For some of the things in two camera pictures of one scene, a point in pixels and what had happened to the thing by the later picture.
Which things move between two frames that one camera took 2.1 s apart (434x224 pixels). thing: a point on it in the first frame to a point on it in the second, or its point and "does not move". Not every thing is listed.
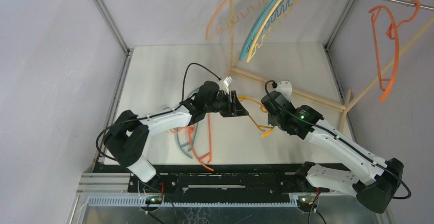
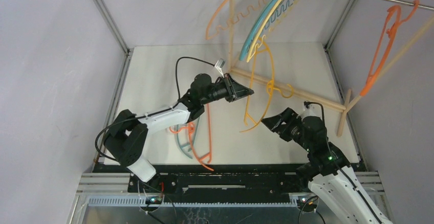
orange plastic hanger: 381,80 to 392,32
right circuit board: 306,204 does not move
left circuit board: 153,200 does not move
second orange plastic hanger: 190,129 does not move
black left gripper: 234,107 to 236,91
